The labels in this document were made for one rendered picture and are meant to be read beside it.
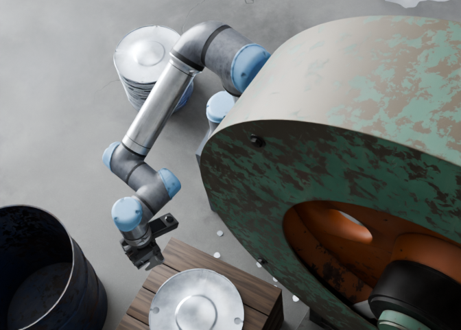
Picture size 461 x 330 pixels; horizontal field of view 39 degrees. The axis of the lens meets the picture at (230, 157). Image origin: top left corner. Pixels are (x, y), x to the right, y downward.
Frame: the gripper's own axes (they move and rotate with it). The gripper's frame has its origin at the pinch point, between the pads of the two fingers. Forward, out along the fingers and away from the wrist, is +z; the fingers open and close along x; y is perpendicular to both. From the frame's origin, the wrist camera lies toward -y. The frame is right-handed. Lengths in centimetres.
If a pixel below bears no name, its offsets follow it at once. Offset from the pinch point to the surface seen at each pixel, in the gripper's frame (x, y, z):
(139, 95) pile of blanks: -78, -37, 38
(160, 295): 3.6, 5.4, 17.3
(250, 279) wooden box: 17.2, -19.4, 18.0
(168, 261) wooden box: -4.3, -3.1, 18.2
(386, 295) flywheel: 63, -16, -86
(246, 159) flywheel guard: 38, -11, -97
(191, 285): 7.1, -4.0, 17.2
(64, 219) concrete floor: -60, 16, 53
